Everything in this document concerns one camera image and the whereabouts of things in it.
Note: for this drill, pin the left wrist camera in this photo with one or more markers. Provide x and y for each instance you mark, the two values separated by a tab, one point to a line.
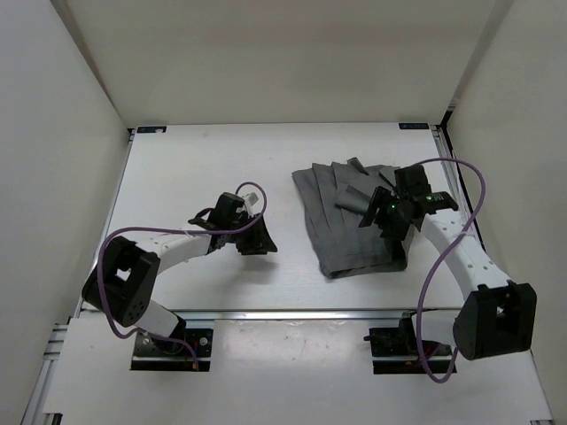
250	200

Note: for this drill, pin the white front cover board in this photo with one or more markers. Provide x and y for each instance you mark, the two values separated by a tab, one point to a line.
277	372

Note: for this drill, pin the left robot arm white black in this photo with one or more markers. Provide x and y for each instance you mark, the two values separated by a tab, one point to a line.
124	285

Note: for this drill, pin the grey pleated skirt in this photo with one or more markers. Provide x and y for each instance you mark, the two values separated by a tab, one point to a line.
335	197

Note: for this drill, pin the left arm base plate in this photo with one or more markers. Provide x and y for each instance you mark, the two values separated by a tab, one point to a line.
154	355

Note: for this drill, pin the blue corner label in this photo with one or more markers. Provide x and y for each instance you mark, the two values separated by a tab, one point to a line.
151	129
413	126

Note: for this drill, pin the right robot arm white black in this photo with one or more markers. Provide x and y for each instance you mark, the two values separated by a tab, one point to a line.
498	314

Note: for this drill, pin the left blue corner label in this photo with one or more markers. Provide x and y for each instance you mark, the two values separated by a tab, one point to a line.
151	129

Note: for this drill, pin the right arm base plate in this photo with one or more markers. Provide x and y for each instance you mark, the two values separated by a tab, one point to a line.
394	353

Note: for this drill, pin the right blue corner label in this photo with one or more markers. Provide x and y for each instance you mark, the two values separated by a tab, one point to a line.
413	126

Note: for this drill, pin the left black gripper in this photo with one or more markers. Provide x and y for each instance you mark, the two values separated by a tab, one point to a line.
259	241

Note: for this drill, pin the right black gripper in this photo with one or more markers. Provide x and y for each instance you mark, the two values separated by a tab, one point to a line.
381	199

